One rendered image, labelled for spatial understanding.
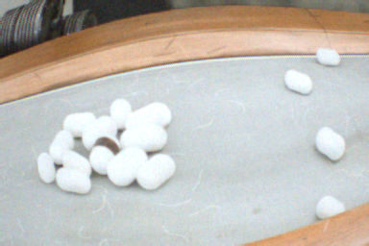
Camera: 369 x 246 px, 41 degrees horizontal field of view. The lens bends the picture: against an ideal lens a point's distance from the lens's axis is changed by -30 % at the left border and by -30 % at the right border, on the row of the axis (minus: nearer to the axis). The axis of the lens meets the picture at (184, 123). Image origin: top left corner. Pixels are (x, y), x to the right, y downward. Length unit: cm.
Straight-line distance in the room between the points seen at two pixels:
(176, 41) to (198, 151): 17
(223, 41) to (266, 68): 6
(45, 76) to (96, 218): 25
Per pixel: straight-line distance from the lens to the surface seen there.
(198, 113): 54
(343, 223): 36
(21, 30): 88
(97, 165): 47
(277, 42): 64
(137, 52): 63
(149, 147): 49
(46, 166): 47
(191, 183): 46
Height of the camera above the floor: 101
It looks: 30 degrees down
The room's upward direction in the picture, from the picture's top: 7 degrees counter-clockwise
